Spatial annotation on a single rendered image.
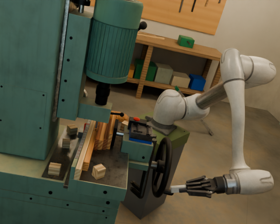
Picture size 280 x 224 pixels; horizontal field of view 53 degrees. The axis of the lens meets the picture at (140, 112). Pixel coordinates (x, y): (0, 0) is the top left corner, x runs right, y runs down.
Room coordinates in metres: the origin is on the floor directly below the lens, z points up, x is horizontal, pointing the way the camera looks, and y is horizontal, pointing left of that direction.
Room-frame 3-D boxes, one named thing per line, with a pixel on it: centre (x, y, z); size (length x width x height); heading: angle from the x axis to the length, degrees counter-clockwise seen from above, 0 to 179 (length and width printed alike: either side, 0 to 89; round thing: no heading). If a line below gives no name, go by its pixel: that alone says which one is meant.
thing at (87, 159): (1.16, 0.18, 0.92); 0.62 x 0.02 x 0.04; 6
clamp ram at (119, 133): (1.11, 0.06, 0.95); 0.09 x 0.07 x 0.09; 6
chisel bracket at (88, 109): (1.10, 0.19, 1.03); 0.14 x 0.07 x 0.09; 96
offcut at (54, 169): (0.92, 0.28, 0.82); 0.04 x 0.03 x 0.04; 100
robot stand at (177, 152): (1.80, -0.17, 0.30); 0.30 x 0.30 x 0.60; 54
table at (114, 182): (1.11, 0.07, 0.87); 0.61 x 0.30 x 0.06; 6
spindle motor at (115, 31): (1.10, 0.17, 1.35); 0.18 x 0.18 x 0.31
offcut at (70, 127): (1.25, 0.31, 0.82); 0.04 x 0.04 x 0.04; 46
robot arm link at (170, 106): (1.80, -0.18, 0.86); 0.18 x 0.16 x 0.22; 116
